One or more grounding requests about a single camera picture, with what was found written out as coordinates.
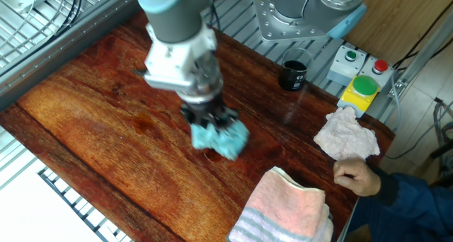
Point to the grey box small green button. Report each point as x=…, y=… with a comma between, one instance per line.
x=345, y=67

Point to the turquoise fluffy cloth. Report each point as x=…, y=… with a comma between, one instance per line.
x=223, y=143

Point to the silver robot base mounting plate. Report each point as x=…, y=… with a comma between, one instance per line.
x=269, y=26

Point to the forearm in dark blue sleeve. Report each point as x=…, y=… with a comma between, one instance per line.
x=410, y=206

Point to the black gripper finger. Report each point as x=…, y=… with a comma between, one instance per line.
x=189, y=116
x=230, y=120

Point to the pale pink crumpled cloth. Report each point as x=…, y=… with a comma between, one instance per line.
x=345, y=136

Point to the pink striped folded towel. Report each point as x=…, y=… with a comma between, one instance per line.
x=283, y=206

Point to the glass beaker with dark liquid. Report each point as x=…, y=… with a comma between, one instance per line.
x=293, y=77

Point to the white flat board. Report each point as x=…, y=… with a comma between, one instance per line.
x=28, y=213

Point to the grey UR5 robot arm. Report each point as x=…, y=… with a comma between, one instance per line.
x=173, y=15

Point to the aluminium frame post beside buttons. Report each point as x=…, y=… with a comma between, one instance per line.
x=421, y=54

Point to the yellow box big green button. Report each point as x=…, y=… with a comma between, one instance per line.
x=357, y=95

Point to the grey box red button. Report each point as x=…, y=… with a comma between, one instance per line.
x=380, y=72

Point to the person's bare hand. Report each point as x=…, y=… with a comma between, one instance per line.
x=357, y=178

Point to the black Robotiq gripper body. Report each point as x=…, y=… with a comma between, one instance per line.
x=207, y=111

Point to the grey metal table side rail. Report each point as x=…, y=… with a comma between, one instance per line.
x=63, y=51

